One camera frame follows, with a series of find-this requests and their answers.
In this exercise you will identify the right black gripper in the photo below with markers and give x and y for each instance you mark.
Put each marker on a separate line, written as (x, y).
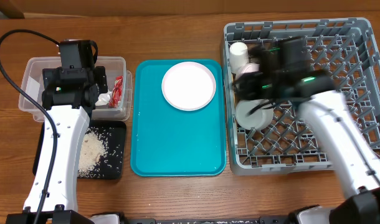
(246, 86)

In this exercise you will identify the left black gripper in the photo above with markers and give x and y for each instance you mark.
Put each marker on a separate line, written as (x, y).
(52, 77)

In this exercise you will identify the white napkin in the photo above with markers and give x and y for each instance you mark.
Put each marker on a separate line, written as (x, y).
(104, 99)

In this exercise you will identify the small pink plate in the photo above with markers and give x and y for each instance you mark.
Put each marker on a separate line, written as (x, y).
(247, 68)

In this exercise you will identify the red snack wrapper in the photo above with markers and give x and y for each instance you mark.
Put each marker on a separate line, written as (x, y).
(115, 99)

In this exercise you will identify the grey bowl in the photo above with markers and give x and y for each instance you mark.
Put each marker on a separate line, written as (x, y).
(259, 120)

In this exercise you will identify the pale green paper cup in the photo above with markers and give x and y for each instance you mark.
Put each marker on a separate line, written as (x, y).
(238, 56)

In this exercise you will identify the white rice leftovers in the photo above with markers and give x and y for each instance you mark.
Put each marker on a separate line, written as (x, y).
(92, 149)

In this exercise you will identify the large pink plate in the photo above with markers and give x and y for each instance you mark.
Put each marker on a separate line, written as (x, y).
(188, 86)

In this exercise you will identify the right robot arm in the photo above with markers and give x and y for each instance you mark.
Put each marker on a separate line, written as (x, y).
(324, 110)

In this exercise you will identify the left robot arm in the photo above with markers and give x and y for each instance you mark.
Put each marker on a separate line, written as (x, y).
(53, 194)

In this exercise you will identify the grey dishwasher rack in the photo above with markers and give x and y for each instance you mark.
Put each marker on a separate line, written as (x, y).
(347, 49)

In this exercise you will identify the clear plastic storage bin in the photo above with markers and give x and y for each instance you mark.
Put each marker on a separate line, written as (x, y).
(32, 84)

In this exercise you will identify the black plastic tray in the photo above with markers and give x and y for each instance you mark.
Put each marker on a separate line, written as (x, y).
(115, 149)

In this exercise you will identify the teal serving tray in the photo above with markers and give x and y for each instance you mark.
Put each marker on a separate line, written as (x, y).
(166, 141)

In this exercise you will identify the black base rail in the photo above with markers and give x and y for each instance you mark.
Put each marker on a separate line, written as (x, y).
(121, 218)

